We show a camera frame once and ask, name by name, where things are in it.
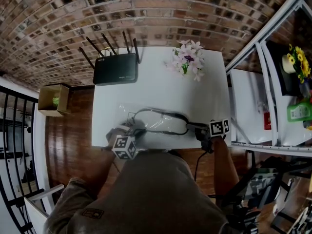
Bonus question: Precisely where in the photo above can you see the sunflowers in white pot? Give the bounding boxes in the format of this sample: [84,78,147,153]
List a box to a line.
[281,43,312,84]

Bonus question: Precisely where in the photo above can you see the person's left forearm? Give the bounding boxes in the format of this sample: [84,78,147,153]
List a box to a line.
[90,148,118,197]

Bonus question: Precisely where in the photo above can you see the person's right forearm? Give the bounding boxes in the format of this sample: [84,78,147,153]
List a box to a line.
[212,136,241,199]

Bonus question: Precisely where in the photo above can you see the open cardboard box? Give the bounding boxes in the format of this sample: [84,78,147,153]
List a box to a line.
[37,83,71,117]

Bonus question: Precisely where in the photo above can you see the red packet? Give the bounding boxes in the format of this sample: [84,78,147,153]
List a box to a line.
[263,111,272,131]

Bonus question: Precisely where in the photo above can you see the pink artificial flower bouquet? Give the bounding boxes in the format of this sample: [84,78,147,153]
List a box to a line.
[163,39,206,82]

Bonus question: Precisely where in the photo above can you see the clear plastic bag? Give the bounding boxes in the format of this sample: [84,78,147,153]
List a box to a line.
[116,102,195,137]

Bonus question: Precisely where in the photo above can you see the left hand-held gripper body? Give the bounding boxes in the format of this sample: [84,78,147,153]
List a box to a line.
[106,123,147,160]

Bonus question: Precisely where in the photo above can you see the black router with antennas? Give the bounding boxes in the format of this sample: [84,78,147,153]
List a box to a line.
[78,30,141,87]

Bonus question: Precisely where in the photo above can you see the person's brown shirt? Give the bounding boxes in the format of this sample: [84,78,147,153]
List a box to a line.
[43,150,232,234]

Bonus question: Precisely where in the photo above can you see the black footwear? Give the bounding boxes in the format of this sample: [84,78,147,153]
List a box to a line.
[131,108,190,136]

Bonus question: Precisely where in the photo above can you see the black folding stand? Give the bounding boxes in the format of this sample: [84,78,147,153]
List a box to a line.
[219,156,312,234]

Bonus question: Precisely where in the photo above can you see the black metal railing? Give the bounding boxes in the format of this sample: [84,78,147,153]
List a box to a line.
[0,84,47,234]

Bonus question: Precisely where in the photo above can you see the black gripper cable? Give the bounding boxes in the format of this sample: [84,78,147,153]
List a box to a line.
[194,148,212,182]

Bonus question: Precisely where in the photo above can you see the white board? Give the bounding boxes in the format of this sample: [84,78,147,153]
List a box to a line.
[23,183,65,234]

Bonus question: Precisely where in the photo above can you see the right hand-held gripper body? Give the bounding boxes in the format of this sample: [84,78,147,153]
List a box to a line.
[195,118,231,154]

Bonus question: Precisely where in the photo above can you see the white metal shelf rack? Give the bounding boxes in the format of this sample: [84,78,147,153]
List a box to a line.
[224,0,312,157]

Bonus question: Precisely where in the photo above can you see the green plastic packet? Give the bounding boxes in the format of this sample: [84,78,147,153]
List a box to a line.
[286,102,312,123]

